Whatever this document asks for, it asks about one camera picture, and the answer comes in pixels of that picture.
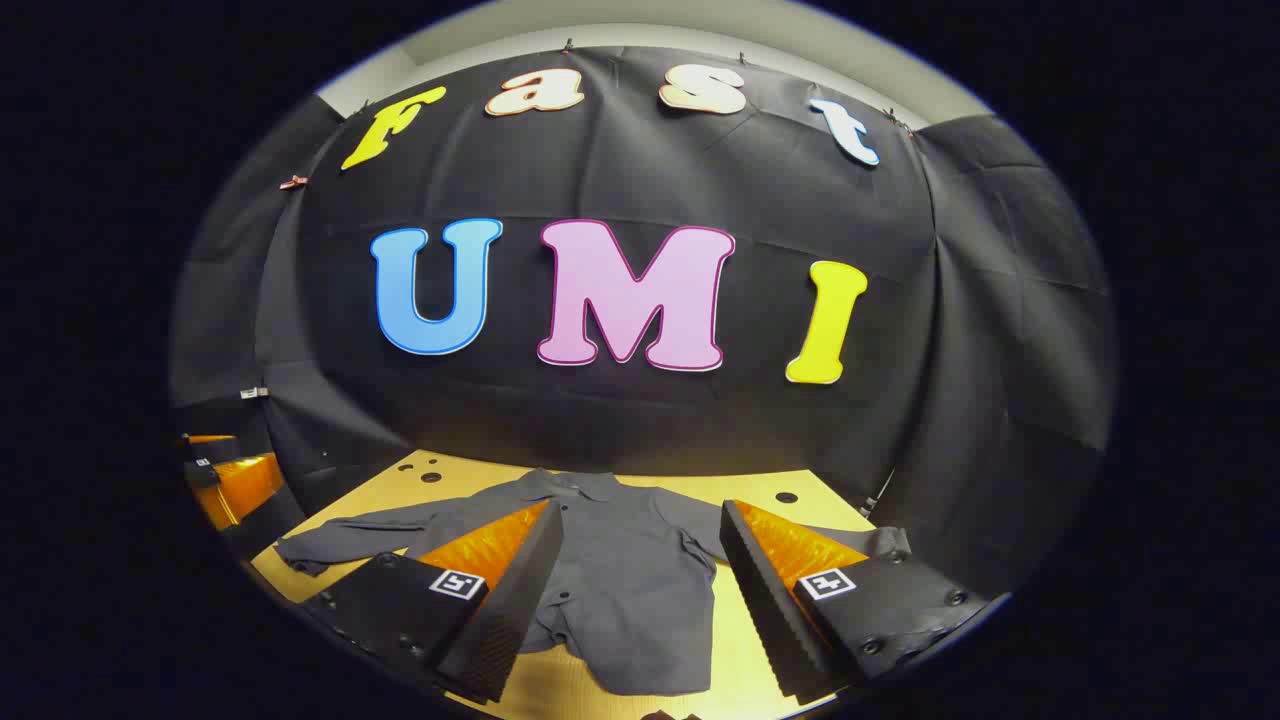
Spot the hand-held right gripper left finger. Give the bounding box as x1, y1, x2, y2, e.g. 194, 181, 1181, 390
300, 498, 566, 704

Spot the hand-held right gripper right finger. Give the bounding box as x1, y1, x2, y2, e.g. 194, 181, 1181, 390
718, 498, 1004, 703

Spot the grey button-up shirt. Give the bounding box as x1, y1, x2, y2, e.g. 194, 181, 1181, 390
275, 468, 913, 697

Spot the black backdrop cloth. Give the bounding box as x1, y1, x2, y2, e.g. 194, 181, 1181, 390
170, 45, 1116, 601

